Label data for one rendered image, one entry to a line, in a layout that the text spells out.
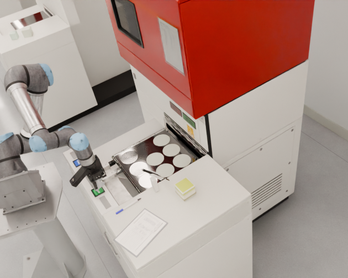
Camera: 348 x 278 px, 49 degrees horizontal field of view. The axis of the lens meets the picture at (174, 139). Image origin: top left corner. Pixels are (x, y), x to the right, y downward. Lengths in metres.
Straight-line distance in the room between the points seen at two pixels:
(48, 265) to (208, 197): 1.46
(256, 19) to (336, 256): 1.69
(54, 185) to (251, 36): 1.35
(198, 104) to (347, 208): 1.64
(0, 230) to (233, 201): 1.23
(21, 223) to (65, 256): 0.57
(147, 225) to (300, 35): 1.19
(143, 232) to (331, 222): 1.60
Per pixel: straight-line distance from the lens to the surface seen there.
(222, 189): 1.85
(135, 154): 2.19
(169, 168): 2.06
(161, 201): 1.84
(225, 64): 1.77
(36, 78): 1.99
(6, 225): 2.27
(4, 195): 2.21
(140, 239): 1.74
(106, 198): 1.94
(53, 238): 2.54
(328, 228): 2.93
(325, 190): 3.13
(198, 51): 1.64
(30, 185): 2.16
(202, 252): 1.89
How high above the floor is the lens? 2.41
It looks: 43 degrees down
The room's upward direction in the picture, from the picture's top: 11 degrees counter-clockwise
